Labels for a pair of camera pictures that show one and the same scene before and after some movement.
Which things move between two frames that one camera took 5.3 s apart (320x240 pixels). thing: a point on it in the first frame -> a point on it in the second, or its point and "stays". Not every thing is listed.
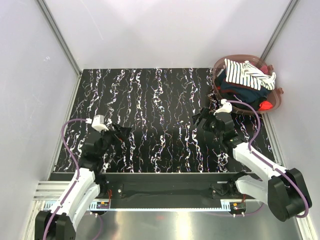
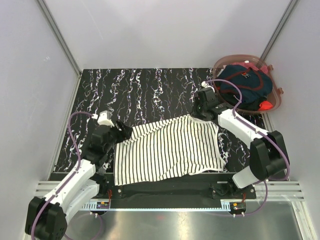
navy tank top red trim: (236, 92) stays
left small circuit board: (101, 205) stays
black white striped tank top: (246, 73) -> (181, 145)
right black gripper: (206, 114) -> (194, 112)
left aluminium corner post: (59, 35) stays
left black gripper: (121, 133) stays
